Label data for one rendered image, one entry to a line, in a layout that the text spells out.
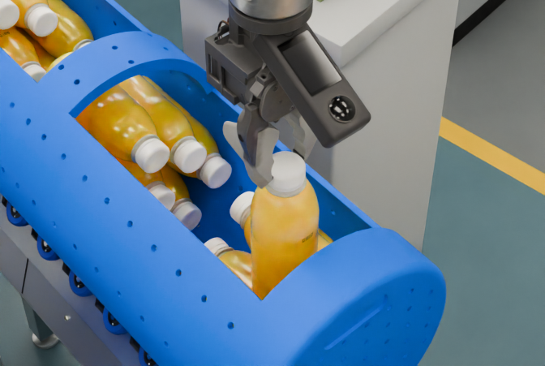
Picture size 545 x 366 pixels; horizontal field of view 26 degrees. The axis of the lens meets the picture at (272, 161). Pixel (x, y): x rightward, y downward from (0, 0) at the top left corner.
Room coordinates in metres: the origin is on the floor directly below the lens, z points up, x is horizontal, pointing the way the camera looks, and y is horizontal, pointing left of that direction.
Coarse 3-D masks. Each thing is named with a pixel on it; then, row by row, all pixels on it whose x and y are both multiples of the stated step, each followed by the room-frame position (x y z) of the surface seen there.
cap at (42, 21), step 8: (40, 8) 1.24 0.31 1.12; (48, 8) 1.24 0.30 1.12; (32, 16) 1.23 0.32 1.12; (40, 16) 1.22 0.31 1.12; (48, 16) 1.23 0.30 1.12; (56, 16) 1.24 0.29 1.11; (32, 24) 1.22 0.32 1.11; (40, 24) 1.22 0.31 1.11; (48, 24) 1.23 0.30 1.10; (56, 24) 1.24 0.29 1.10; (40, 32) 1.22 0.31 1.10; (48, 32) 1.23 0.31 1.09
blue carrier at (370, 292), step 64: (64, 0) 1.34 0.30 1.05; (0, 64) 1.03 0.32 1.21; (64, 64) 1.01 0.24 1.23; (128, 64) 1.01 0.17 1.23; (192, 64) 1.06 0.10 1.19; (0, 128) 0.97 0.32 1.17; (64, 128) 0.93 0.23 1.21; (0, 192) 0.97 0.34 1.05; (64, 192) 0.87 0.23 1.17; (128, 192) 0.83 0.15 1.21; (192, 192) 1.03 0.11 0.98; (320, 192) 0.92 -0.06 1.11; (64, 256) 0.85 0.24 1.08; (128, 256) 0.78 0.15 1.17; (192, 256) 0.75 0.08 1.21; (320, 256) 0.72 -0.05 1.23; (384, 256) 0.73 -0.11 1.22; (128, 320) 0.75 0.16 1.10; (192, 320) 0.69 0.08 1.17; (256, 320) 0.67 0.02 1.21; (320, 320) 0.66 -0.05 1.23; (384, 320) 0.71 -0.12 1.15
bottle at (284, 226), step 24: (264, 192) 0.76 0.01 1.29; (288, 192) 0.75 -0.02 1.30; (312, 192) 0.76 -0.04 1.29; (264, 216) 0.74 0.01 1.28; (288, 216) 0.74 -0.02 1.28; (312, 216) 0.75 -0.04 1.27; (264, 240) 0.74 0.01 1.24; (288, 240) 0.73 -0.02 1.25; (312, 240) 0.75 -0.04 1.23; (264, 264) 0.74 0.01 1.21; (288, 264) 0.73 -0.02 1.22; (264, 288) 0.74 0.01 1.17
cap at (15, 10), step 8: (0, 0) 1.20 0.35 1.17; (8, 0) 1.21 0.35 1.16; (0, 8) 1.19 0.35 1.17; (8, 8) 1.19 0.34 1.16; (16, 8) 1.20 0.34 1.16; (0, 16) 1.19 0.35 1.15; (8, 16) 1.19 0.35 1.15; (16, 16) 1.20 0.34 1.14; (0, 24) 1.18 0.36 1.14; (8, 24) 1.19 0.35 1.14
